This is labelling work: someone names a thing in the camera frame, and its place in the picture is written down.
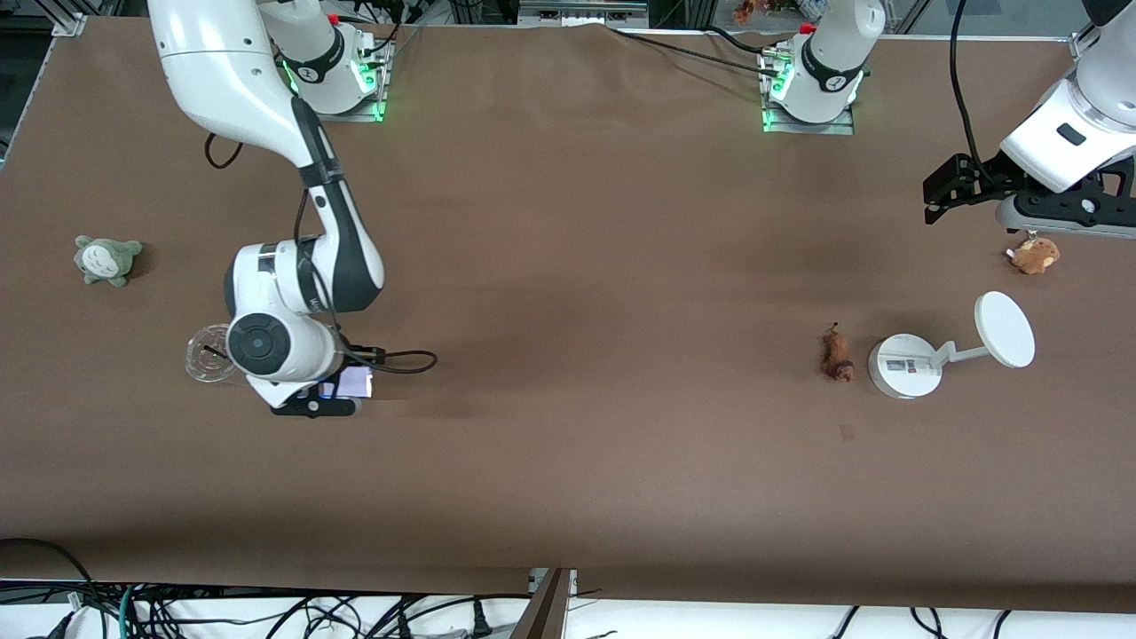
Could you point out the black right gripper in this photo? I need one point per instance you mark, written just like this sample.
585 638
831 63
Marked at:
352 357

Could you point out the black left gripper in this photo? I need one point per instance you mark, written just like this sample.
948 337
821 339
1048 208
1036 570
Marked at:
992 174

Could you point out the lavender card box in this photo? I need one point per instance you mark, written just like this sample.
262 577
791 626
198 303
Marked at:
351 383

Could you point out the brown lion statue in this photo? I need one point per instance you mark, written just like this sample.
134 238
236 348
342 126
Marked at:
837 355

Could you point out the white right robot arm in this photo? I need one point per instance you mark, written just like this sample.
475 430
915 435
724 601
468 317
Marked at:
213 71

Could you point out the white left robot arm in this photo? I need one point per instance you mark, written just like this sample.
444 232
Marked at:
834 62

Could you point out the brown hamster plush toy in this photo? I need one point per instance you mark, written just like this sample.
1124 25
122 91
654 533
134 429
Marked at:
1034 256

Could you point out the clear plastic cup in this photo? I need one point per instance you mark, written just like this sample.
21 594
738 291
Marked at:
206 355

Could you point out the white round desk stand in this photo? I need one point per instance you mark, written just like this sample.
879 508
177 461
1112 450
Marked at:
905 366

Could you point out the brown table cover sheet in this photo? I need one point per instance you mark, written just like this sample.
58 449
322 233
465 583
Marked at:
568 461

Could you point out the grey totoro plush toy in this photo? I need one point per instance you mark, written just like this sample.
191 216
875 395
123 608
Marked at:
106 260

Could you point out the orange toy figure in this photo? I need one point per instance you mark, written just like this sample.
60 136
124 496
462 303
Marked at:
744 11

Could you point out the black power plug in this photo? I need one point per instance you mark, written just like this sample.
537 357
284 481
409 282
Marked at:
481 621

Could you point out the grey metal device box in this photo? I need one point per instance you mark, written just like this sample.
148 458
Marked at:
581 11

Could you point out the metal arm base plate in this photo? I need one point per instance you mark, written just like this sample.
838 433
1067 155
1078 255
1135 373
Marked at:
808 127
342 114

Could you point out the metal support post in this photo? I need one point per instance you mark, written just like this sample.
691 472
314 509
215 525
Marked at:
543 612

